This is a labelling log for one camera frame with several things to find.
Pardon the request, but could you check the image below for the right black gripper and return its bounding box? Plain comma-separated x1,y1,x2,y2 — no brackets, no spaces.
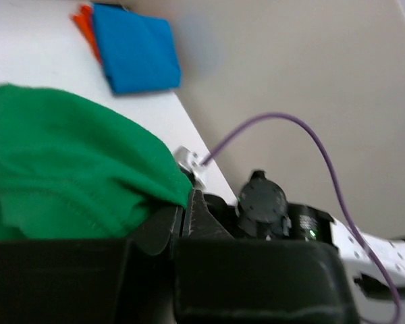
202,170,294,240

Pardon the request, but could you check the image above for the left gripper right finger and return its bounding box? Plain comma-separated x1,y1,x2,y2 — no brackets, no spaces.
175,190,360,323

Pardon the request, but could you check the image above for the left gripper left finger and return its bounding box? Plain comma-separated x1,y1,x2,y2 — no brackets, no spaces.
0,206,182,323

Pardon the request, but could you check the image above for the green t shirt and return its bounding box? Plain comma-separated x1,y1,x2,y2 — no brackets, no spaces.
0,84,192,240

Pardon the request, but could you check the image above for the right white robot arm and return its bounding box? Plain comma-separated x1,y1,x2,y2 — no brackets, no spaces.
205,170,405,301

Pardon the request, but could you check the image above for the folded blue t shirt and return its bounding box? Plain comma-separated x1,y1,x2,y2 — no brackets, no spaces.
92,3,182,95

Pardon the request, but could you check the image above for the folded orange t shirt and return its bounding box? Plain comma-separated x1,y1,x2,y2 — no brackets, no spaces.
70,4,102,63

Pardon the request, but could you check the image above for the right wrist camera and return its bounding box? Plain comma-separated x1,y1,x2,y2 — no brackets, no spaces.
173,146,207,190

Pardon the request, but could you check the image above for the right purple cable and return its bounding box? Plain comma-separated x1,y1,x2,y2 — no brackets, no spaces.
200,112,402,324

